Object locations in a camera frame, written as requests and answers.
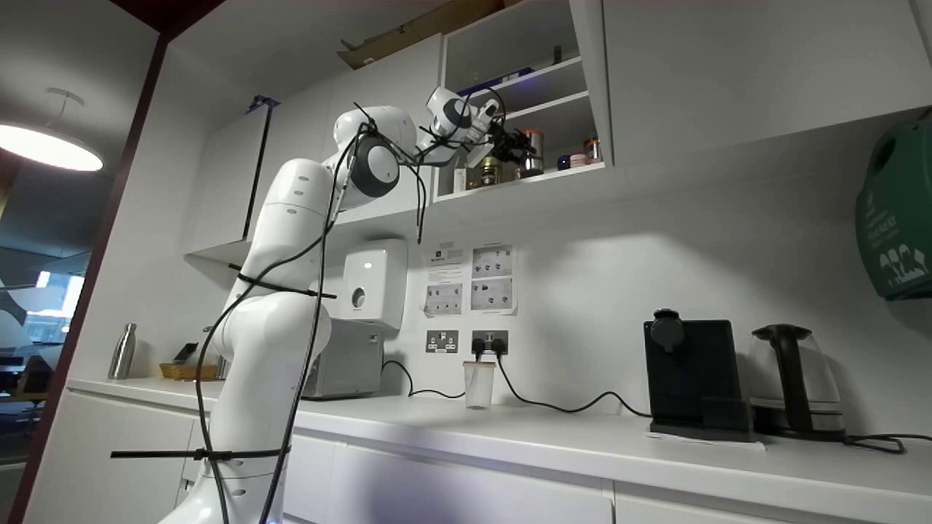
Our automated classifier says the round ceiling lamp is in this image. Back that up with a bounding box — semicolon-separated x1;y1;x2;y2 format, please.
0;86;106;175

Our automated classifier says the double wall socket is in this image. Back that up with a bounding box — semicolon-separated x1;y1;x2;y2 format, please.
469;326;511;358

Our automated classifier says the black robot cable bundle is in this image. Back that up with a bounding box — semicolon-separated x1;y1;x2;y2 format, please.
106;98;460;524

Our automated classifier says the woven basket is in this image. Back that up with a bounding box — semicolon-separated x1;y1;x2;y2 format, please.
156;361;226;383

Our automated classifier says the black kettle power cable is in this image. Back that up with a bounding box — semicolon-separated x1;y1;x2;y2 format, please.
837;431;932;457

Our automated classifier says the open white shelf unit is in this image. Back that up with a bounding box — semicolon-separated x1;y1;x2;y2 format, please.
437;0;613;202

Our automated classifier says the white wall dispenser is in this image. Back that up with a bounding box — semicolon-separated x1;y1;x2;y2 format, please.
339;245;408;330

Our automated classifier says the white upper cabinet door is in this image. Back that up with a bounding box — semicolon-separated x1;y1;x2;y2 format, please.
599;0;932;166
184;31;447;285

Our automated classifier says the black coffee machine power cable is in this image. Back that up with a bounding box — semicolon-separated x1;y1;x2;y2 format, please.
492;348;652;422

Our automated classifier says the metal upright holder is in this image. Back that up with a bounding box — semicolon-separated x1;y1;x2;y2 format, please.
106;319;138;380

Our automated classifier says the silver americano coffee tin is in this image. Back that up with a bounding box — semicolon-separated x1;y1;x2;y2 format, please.
517;127;546;179

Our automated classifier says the dark door frame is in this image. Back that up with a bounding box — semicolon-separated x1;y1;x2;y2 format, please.
7;25;170;524

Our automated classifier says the clear plastic cup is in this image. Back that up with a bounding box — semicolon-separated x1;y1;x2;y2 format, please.
460;358;498;410

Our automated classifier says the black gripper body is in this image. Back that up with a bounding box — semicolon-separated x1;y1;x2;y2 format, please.
479;118;526;166

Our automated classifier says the silver toaster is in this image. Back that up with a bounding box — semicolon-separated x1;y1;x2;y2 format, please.
300;316;387;400

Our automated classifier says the black microwave power cable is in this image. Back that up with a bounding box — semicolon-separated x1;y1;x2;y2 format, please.
380;358;469;400

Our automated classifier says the small pink container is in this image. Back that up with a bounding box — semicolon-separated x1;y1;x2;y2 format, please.
555;137;606;172

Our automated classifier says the small wall label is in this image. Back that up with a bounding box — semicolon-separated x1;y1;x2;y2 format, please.
427;240;465;268

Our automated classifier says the wooden board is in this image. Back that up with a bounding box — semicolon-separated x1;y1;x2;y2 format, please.
335;0;505;70

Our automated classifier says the black coffee machine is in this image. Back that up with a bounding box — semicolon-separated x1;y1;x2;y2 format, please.
641;304;754;445

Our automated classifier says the dark blue flat box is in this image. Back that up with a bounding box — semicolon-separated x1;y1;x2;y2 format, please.
462;66;534;98

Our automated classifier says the clear tray under coffee machine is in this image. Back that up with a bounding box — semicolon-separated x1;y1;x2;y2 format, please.
647;425;767;451

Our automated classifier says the white base cabinet door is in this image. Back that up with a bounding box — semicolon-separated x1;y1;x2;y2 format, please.
288;434;616;524
22;386;211;524
610;492;932;524

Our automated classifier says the small brown jar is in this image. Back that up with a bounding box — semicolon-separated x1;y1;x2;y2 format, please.
469;156;500;192

